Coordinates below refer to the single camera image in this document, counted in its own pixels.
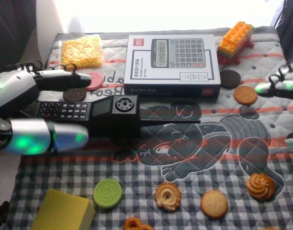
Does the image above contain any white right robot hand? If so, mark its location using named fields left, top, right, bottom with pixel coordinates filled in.
left=254, top=56, right=293, bottom=152

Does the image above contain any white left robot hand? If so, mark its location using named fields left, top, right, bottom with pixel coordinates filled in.
left=0, top=62, right=92, bottom=156

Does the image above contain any black telephone handset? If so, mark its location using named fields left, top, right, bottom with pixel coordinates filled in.
left=21, top=94, right=202, bottom=139

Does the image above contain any telephone base with keypad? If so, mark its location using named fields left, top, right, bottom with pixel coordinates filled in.
left=124, top=34, right=221, bottom=98

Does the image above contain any round tan biscuit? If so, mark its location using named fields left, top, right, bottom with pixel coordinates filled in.
left=200, top=190, right=228, bottom=220
left=233, top=85, right=258, bottom=106

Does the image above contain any dark brown sandwich cookie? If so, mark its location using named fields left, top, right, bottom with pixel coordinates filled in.
left=62, top=87, right=87, bottom=102
left=219, top=69, right=242, bottom=90

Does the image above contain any orange green red brick stack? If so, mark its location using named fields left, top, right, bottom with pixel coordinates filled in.
left=217, top=21, right=255, bottom=66

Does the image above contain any yellow foam cube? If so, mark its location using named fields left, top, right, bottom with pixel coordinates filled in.
left=30, top=188, right=96, bottom=230

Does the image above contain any pink sandwich cookie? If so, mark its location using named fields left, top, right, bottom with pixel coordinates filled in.
left=85, top=71, right=104, bottom=91

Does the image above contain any green sandwich cookie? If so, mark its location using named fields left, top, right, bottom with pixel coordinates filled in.
left=93, top=178, right=123, bottom=209

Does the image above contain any rosette butter cookie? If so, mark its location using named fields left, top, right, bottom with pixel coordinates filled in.
left=246, top=172, right=276, bottom=201

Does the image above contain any bag of yellow beads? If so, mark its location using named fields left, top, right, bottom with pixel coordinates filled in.
left=58, top=34, right=103, bottom=70

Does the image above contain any grey bear print quilt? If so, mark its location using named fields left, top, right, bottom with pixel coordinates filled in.
left=7, top=26, right=293, bottom=230

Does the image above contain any pretzel-shaped cookie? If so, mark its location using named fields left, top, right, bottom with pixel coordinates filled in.
left=122, top=217, right=153, bottom=230

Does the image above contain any ring-shaped butter cookie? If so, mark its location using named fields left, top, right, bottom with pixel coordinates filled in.
left=154, top=182, right=182, bottom=211

